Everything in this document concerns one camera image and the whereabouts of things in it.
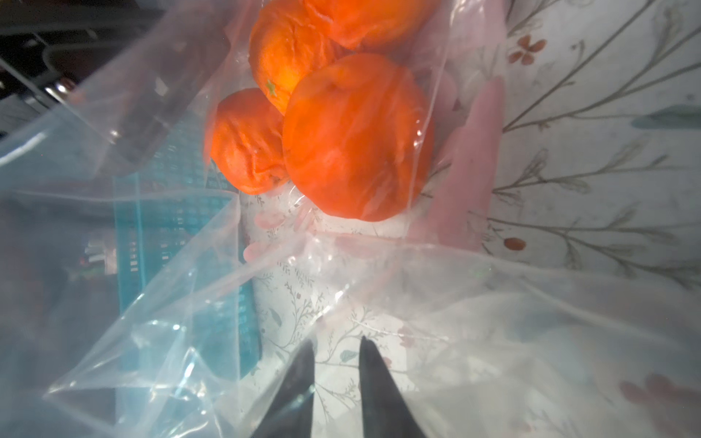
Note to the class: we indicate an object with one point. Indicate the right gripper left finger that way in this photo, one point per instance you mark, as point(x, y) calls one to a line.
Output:
point(291, 411)

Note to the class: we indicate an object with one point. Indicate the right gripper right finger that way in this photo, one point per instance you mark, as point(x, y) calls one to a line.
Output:
point(385, 412)

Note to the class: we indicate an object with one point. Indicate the teal plastic basket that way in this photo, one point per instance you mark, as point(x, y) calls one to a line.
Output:
point(162, 213)

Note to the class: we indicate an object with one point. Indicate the clear zip-top bag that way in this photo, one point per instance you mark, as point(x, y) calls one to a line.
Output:
point(546, 283)

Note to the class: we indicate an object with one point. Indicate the orange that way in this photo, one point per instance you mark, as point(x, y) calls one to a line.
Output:
point(247, 142)
point(284, 47)
point(357, 138)

